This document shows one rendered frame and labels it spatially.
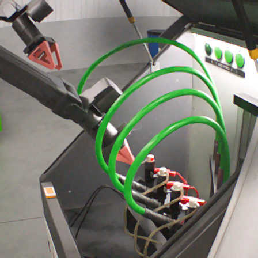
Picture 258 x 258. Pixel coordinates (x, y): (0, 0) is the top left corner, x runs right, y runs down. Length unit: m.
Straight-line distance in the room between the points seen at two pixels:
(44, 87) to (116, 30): 7.03
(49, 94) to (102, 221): 0.58
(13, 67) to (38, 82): 0.07
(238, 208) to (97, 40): 7.17
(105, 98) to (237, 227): 0.44
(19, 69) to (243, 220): 0.53
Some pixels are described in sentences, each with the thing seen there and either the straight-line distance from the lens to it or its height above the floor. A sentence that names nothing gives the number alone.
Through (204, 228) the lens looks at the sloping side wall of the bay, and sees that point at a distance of 0.74.
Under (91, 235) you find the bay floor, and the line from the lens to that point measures 1.25.
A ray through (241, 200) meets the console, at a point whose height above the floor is 1.21.
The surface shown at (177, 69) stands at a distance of 0.88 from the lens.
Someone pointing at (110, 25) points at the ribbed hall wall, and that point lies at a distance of 7.81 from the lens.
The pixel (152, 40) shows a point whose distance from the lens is 1.01.
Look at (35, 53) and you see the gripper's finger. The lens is 1.09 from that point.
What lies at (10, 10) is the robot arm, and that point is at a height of 1.52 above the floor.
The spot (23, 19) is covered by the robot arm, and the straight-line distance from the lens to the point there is 1.14.
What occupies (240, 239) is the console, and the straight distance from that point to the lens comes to 0.70.
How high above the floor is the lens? 1.56
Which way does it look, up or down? 20 degrees down
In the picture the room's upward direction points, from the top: straight up
